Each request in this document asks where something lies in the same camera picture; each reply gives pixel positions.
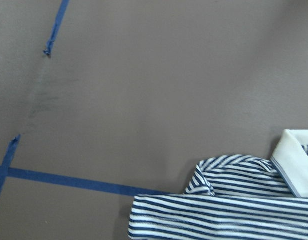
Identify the navy white striped polo shirt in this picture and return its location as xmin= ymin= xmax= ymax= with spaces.
xmin=128 ymin=129 xmax=308 ymax=240

